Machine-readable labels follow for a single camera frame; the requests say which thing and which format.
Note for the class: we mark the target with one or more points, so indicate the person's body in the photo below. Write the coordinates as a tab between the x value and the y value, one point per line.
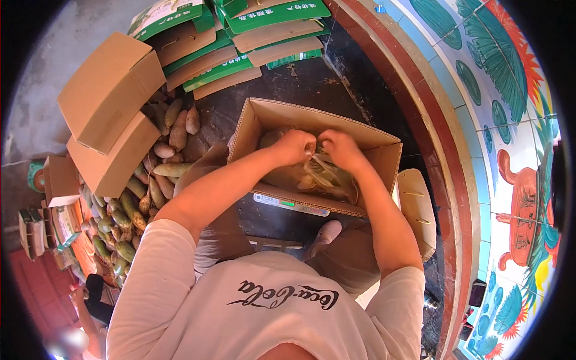
270	315

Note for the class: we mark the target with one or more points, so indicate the person's left hand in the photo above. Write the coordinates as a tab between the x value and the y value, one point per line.
291	146

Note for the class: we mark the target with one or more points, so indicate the open brown cardboard box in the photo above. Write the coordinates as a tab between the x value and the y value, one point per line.
288	114

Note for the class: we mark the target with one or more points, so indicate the small closed cardboard box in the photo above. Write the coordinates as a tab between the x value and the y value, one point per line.
60	180

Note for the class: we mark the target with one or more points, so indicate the white weighing scale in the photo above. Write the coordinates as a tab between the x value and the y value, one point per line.
288	204

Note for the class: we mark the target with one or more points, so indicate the stack of green flat cartons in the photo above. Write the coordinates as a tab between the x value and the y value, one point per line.
216	45

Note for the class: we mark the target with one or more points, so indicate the clear plastic bag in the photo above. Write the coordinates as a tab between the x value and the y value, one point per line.
321	177

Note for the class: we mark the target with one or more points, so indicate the large closed cardboard box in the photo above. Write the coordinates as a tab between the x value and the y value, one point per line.
105	90

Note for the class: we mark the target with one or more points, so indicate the person's right hand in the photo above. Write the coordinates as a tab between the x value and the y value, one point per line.
344	150

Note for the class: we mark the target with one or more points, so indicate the medium closed cardboard box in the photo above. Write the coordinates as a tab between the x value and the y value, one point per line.
112	157

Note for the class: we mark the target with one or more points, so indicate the person's legs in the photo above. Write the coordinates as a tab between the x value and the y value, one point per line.
225	245

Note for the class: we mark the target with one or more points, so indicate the black box-shaped object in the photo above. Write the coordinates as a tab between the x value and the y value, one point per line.
477	293

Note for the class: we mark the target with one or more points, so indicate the green round object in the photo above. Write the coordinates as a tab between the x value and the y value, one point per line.
36	177

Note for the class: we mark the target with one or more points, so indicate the person's right fingers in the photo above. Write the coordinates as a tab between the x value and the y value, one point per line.
325	143

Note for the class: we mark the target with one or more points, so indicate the stack of printed gift boxes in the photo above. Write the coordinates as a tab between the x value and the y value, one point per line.
58	231

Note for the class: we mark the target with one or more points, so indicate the person's left fingers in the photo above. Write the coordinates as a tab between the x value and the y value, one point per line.
309	146

